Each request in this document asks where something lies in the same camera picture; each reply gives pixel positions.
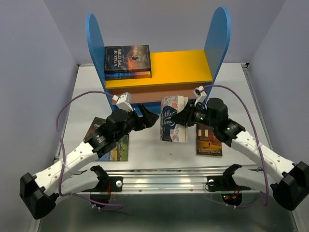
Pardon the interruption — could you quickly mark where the Edward Rulane brown book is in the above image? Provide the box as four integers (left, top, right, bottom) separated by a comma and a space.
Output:
196, 124, 223, 157

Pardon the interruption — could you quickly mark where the A Tale of Two Cities book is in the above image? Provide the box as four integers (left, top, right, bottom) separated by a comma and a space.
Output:
104, 45, 151, 73

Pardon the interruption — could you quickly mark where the aluminium rail frame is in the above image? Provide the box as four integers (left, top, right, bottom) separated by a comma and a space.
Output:
40, 63, 295, 194

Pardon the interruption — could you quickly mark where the Jane Eyre blue book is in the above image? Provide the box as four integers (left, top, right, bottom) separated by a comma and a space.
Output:
105, 71, 152, 80

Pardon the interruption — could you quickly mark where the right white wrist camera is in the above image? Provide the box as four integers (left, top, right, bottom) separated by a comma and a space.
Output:
194, 86, 207, 106

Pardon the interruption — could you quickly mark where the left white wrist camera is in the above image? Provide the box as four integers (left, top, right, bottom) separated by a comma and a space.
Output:
112, 92, 134, 112

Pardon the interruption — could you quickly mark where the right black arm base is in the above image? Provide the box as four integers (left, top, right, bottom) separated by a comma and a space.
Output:
204, 175, 251, 207

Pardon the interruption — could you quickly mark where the Little Women book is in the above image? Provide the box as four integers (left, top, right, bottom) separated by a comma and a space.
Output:
160, 95, 188, 143

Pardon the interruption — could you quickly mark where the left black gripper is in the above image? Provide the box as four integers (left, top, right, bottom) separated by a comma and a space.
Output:
115, 103, 159, 141

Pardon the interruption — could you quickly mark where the dark Days to See book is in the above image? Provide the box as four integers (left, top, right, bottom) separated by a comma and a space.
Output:
84, 117, 106, 140

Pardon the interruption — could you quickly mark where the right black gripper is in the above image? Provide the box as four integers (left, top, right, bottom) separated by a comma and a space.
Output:
169, 101, 217, 129

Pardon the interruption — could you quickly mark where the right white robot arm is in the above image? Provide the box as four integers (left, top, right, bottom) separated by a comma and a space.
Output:
171, 98, 309, 211

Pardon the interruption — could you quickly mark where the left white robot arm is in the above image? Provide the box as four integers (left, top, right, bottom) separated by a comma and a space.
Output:
19, 104, 159, 219

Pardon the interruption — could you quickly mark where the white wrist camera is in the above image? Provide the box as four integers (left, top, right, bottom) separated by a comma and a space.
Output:
112, 92, 134, 112
194, 86, 207, 106

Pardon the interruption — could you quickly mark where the Animal Farm book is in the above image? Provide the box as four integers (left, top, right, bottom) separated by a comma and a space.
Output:
98, 135, 129, 161

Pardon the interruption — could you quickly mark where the blue and yellow wooden bookshelf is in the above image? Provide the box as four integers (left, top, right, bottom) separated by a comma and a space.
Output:
85, 7, 231, 113

